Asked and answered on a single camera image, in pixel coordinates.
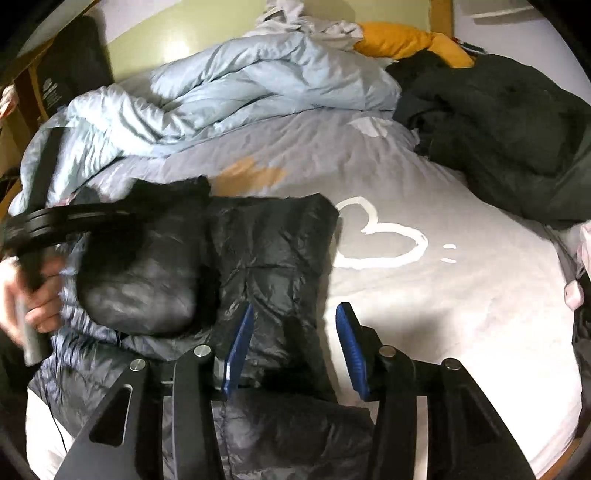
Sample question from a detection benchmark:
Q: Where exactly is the black down puffer jacket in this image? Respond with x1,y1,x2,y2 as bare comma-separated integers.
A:
31,177,373,479

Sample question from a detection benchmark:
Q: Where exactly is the person's left hand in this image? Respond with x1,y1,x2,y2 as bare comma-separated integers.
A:
1,256,65,345

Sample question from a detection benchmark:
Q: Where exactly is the white printed bed sheet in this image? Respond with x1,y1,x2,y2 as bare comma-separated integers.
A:
55,109,582,477

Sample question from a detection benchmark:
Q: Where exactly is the dark bag with label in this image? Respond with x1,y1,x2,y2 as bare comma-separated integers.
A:
36,16,114,117

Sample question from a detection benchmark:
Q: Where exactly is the dark green black coat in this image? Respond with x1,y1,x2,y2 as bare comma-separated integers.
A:
386,50,590,228

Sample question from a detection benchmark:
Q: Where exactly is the light blue quilt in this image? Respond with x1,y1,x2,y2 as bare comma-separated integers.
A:
8,32,402,215

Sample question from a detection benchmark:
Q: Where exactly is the yellow orange garment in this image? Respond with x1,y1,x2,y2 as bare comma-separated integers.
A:
353,22,474,69

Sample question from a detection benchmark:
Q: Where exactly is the white grey crumpled garment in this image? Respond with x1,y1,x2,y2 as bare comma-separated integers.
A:
245,0,363,51

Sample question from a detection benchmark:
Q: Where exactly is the wooden bed frame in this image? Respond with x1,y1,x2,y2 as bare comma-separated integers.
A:
430,0,454,38

